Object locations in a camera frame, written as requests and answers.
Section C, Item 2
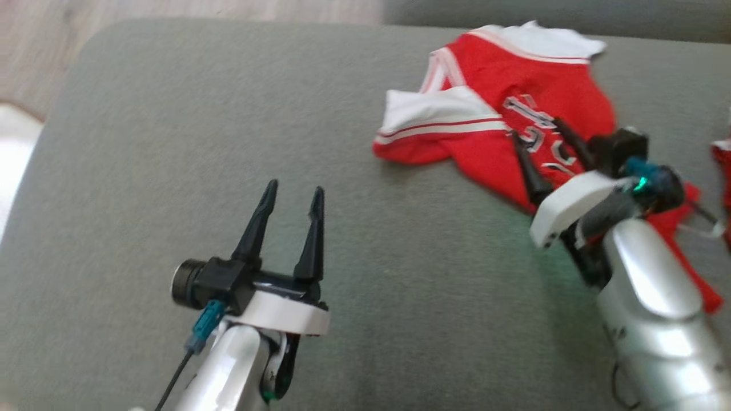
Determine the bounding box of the grey fabric sofa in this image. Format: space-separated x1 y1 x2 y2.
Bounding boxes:
0 17 731 411

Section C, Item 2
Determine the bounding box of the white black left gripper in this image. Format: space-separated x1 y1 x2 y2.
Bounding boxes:
226 180 331 337

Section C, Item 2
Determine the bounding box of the black cable with teal plug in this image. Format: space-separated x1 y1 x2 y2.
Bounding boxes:
154 300 227 411
625 159 727 239

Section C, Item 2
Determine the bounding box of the red white basketball jersey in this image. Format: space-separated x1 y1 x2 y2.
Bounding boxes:
372 21 617 215

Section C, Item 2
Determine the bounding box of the crumpled red garment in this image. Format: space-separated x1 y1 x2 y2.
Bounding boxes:
648 139 731 316

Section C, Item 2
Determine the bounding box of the grey sofa back cushion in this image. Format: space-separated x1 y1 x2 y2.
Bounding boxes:
381 0 731 45

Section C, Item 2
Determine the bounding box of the white floor mat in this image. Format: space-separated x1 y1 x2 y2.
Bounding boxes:
0 103 45 240

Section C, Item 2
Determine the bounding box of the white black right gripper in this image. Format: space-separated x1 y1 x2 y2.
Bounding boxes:
511 118 632 249

